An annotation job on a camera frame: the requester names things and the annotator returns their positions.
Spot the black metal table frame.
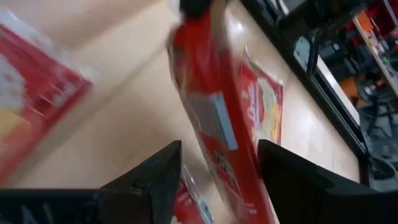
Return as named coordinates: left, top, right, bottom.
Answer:
left=239, top=0, right=374, bottom=187

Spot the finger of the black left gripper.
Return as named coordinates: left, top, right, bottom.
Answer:
left=179, top=0, right=213, bottom=18

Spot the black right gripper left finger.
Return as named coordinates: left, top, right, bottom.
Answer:
left=0, top=140, right=183, bottom=224

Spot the red Orville Redenbacher popcorn bag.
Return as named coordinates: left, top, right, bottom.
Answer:
left=0, top=9, right=94, bottom=187
left=239, top=63, right=284, bottom=147
left=170, top=163, right=214, bottom=224
left=166, top=0, right=277, bottom=224

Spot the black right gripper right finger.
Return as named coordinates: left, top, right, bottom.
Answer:
left=257, top=139, right=398, bottom=224

